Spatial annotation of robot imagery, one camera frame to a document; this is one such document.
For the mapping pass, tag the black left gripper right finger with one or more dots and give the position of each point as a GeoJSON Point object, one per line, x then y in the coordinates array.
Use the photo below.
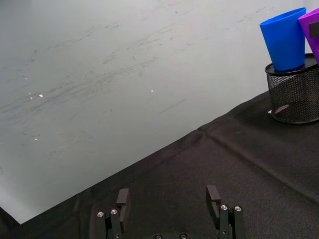
{"type": "Point", "coordinates": [225, 219]}

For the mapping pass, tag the purple plastic cup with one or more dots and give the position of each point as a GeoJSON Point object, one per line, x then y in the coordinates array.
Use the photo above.
{"type": "Point", "coordinates": [311, 32]}

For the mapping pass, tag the black table cloth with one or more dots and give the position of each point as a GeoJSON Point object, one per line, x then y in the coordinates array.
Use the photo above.
{"type": "Point", "coordinates": [199, 174]}

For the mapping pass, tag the blue plastic cup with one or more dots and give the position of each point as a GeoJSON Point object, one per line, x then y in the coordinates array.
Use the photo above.
{"type": "Point", "coordinates": [285, 42]}

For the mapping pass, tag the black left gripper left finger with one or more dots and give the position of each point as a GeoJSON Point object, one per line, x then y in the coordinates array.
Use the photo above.
{"type": "Point", "coordinates": [120, 214]}

